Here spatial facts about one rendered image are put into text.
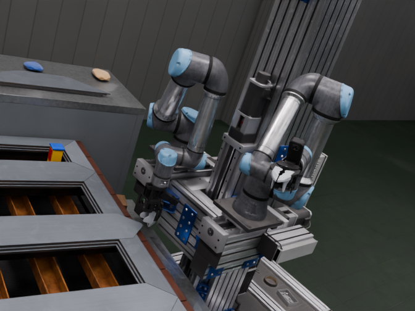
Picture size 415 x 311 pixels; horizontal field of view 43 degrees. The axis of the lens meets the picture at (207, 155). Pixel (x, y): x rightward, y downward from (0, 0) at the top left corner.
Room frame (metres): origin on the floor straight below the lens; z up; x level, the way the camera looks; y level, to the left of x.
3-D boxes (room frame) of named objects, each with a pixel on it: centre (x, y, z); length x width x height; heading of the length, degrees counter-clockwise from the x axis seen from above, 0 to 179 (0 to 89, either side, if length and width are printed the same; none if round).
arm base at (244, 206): (2.00, -0.24, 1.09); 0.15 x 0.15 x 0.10
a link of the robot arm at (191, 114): (2.33, 0.13, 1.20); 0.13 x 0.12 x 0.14; 106
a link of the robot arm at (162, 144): (2.04, 0.16, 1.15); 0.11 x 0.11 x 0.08; 16
